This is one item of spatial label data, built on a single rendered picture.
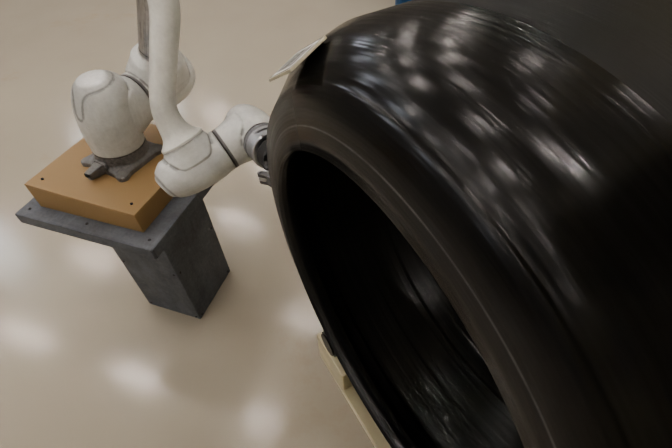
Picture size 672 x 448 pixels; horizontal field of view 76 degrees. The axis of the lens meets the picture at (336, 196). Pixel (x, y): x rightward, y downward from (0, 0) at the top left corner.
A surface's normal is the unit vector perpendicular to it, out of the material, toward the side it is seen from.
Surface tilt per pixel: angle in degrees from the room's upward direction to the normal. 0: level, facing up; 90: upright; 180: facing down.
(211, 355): 0
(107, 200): 4
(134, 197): 4
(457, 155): 43
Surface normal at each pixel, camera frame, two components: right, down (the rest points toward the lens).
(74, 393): -0.05, -0.71
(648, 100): 0.11, -0.50
